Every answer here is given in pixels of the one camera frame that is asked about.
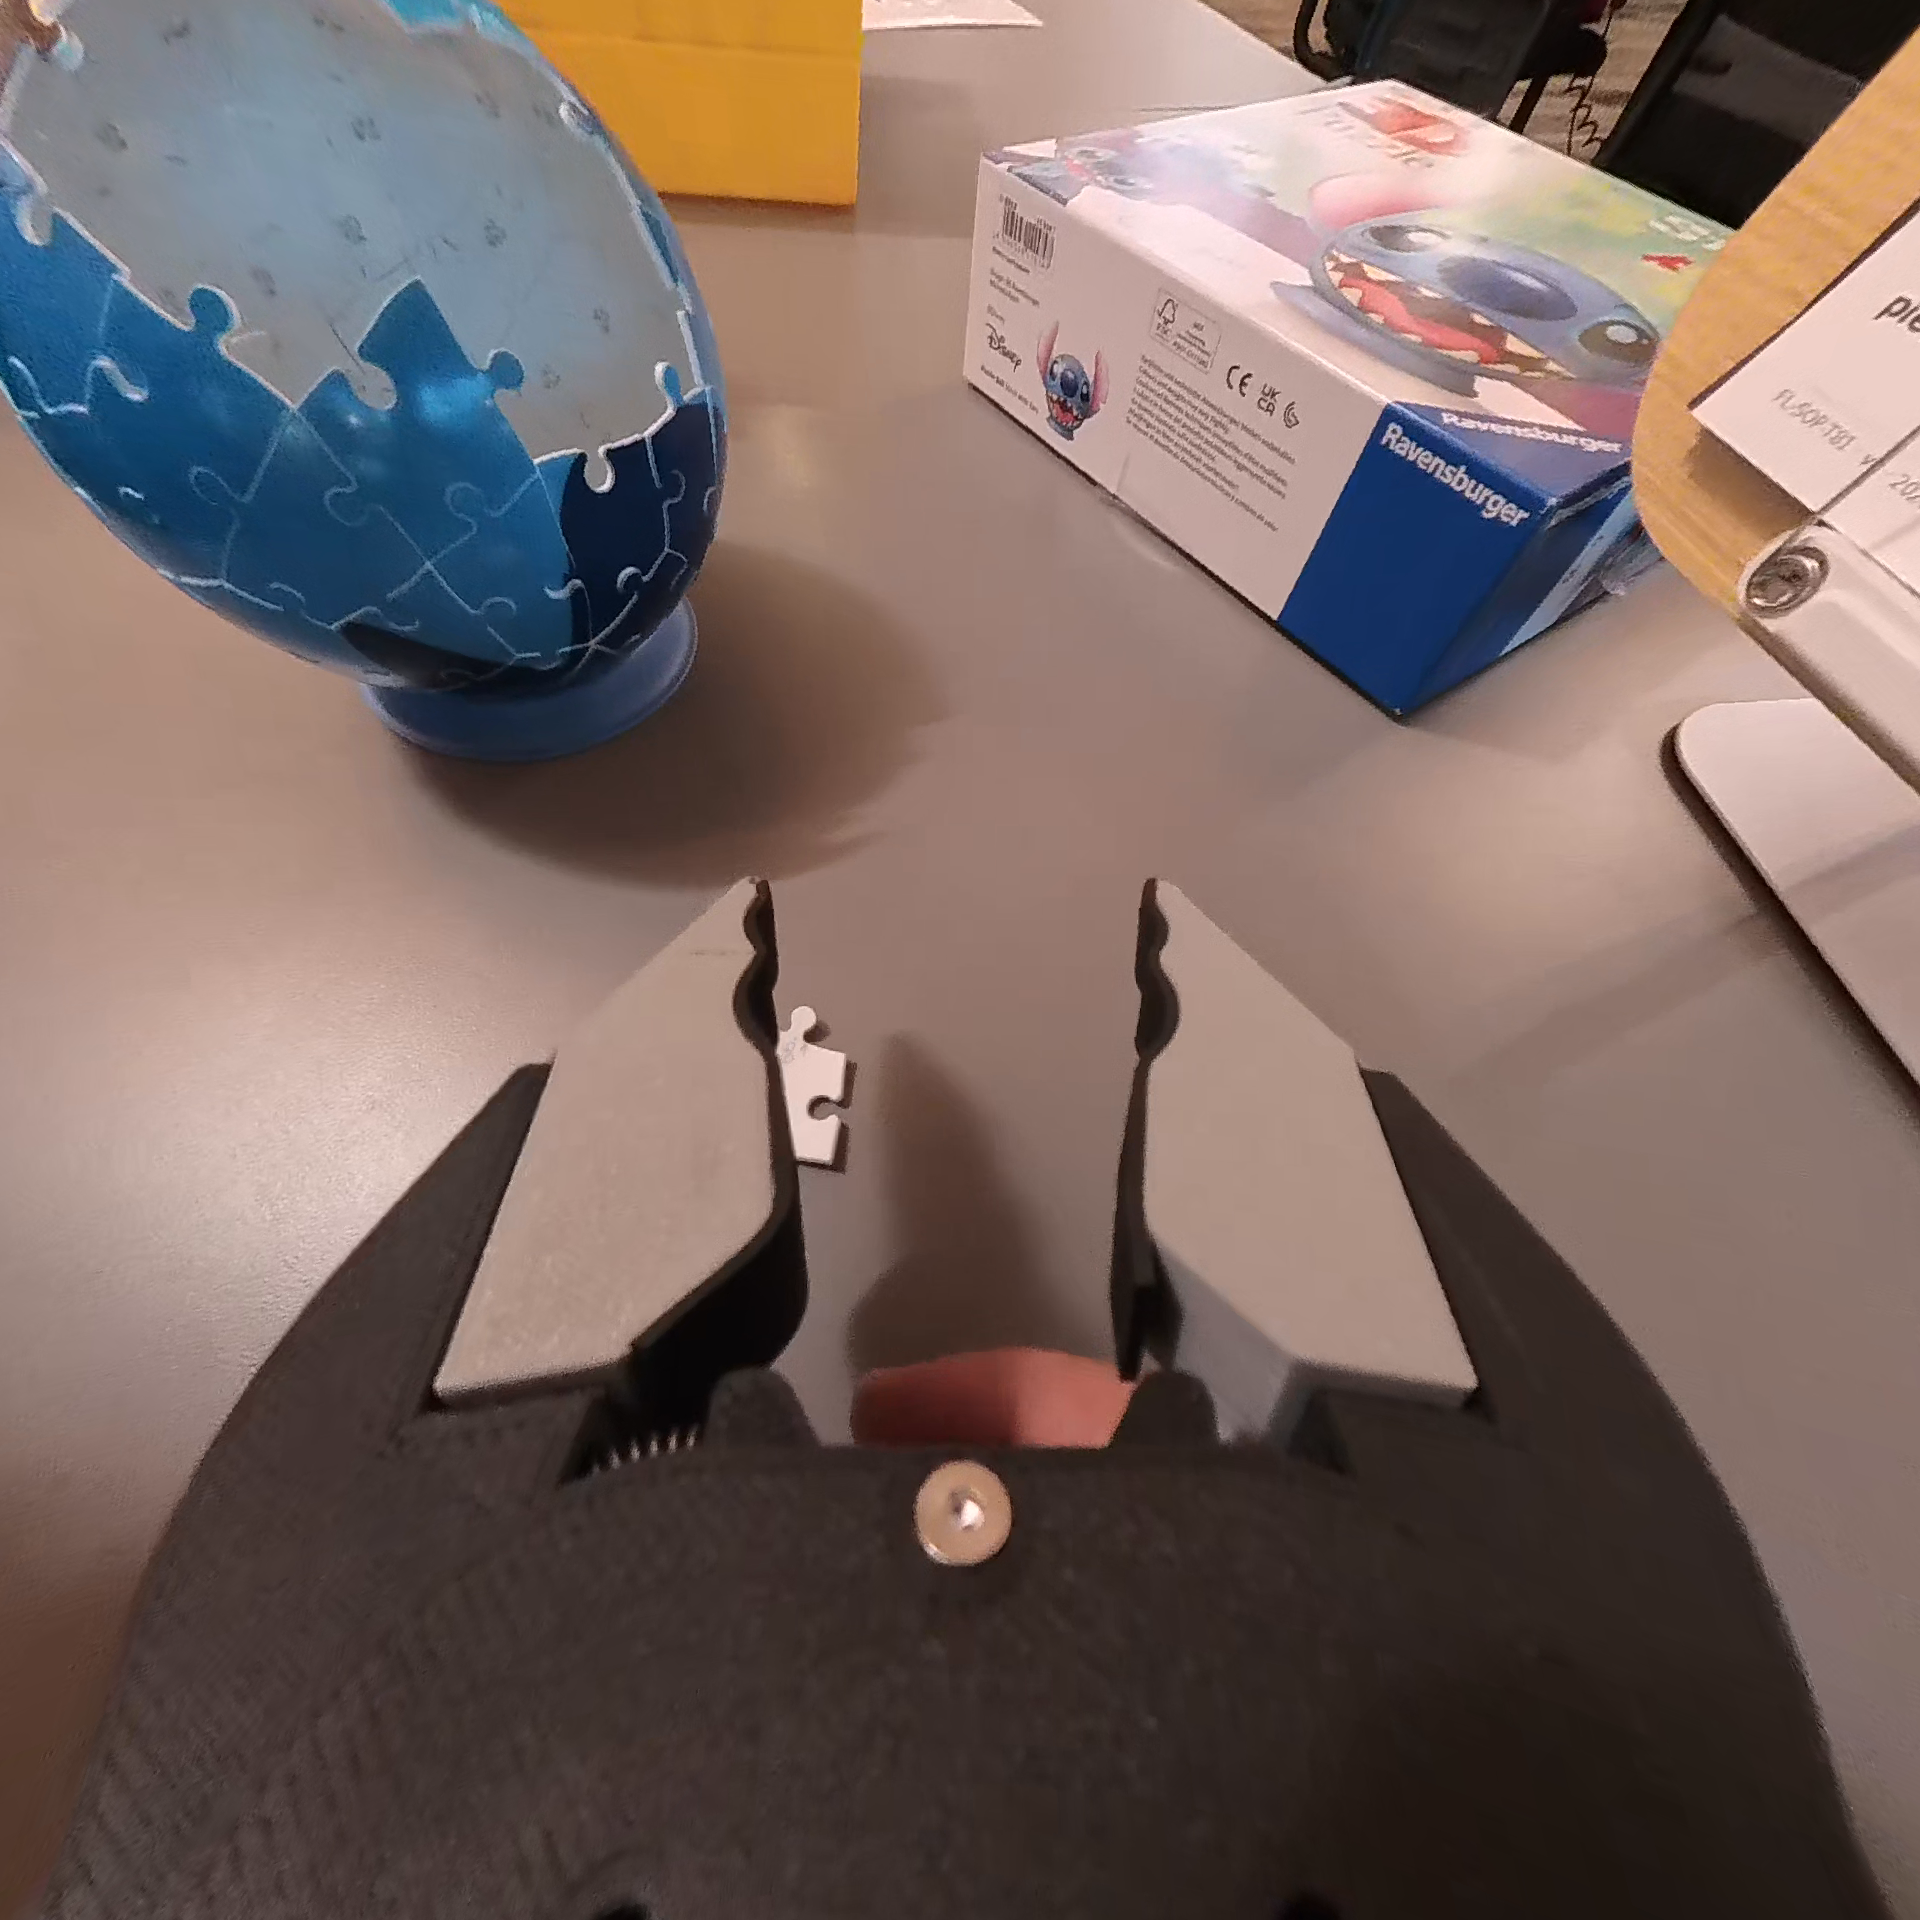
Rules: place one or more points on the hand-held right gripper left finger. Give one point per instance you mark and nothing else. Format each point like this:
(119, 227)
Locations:
(629, 1202)

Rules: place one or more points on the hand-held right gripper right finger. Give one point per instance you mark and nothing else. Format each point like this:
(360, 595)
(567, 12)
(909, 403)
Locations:
(1290, 1202)

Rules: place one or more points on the small puzzle piece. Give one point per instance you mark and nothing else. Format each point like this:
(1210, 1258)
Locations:
(819, 1097)

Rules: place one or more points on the blue ball stand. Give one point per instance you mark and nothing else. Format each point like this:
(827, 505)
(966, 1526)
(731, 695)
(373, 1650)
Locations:
(525, 721)

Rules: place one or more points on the blue puzzle ball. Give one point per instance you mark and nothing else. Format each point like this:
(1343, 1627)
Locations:
(224, 495)

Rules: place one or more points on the yellow plastic bin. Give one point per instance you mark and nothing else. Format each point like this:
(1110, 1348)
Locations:
(750, 137)
(676, 25)

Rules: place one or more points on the white and blue puzzle box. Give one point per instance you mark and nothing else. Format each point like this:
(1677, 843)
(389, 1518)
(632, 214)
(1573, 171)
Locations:
(1202, 405)

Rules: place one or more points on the person's right hand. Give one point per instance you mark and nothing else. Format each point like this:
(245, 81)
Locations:
(974, 1395)

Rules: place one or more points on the black office chair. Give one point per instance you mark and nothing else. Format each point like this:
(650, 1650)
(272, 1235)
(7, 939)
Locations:
(1756, 90)

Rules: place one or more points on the white paper label sheet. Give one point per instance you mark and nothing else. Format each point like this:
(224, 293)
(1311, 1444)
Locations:
(944, 12)

